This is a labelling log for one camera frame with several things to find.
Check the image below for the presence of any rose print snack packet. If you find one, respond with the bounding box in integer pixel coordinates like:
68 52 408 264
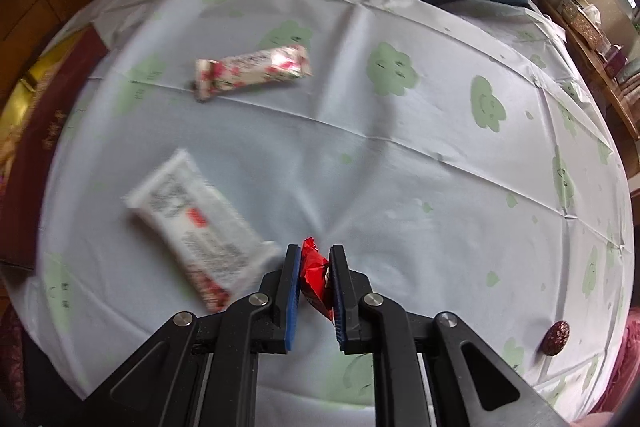
194 45 312 103

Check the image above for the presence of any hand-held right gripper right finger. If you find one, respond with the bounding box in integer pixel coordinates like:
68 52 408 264
329 244 571 427

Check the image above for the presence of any pink cloth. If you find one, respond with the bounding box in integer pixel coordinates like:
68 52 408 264
612 307 640 413

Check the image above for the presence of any wooden shelf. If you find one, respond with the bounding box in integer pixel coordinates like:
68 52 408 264
537 0 640 134

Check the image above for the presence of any green cloud print tablecloth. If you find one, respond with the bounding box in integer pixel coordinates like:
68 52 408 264
0 0 636 427

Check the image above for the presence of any red candy packet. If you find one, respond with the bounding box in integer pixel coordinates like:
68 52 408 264
298 237 337 323

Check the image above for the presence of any dark red gift box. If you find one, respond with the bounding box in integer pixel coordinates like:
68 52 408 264
0 24 111 269

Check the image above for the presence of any red date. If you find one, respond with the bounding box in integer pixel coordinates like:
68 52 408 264
542 319 571 357

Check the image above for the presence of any patterned tissue box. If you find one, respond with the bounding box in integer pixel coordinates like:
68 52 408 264
560 0 614 54

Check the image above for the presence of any small purple box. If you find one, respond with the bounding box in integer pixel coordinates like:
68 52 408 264
602 47 629 80

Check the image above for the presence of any white snack packet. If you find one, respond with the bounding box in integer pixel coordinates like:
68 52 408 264
122 148 282 314

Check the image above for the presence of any red patterned cloth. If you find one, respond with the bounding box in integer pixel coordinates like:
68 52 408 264
0 307 27 413

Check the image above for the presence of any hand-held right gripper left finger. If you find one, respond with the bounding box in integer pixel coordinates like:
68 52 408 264
75 244 302 427

